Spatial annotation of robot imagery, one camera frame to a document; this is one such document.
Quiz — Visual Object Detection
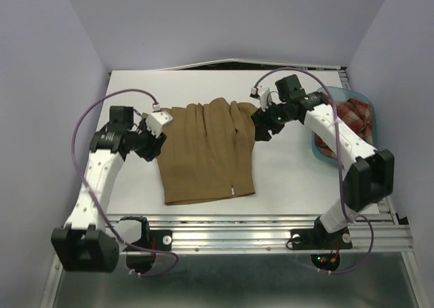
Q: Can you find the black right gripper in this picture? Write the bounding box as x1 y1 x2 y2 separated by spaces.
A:
250 97 292 140

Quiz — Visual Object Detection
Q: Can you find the tan brown skirt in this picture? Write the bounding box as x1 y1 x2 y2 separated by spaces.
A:
157 98 257 206

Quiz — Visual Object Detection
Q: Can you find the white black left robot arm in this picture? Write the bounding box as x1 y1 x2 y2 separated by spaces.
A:
51 105 173 273

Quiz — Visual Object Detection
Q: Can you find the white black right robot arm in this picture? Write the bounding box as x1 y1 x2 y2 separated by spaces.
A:
250 75 395 247

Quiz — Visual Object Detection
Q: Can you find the red plaid skirt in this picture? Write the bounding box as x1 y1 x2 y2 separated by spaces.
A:
313 98 376 160

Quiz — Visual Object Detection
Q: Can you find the teal plastic basket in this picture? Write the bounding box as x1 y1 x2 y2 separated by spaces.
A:
311 87 378 166

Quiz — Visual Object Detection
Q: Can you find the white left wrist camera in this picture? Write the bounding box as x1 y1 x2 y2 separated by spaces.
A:
145 111 173 138

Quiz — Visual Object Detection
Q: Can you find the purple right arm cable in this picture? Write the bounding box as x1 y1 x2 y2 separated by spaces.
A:
254 66 375 275

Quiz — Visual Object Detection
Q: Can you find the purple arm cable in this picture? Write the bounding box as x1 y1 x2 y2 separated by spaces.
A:
254 66 375 275
71 89 179 277

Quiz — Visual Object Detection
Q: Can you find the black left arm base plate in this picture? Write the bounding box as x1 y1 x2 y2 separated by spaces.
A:
130 229 172 252

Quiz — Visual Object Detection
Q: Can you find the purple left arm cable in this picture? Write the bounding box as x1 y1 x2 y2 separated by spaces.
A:
71 89 179 277

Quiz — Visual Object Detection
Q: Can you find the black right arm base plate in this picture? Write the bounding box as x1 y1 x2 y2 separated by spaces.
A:
285 228 353 251

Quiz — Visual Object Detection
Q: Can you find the aluminium table frame rail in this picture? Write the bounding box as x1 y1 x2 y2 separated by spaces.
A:
40 66 421 308

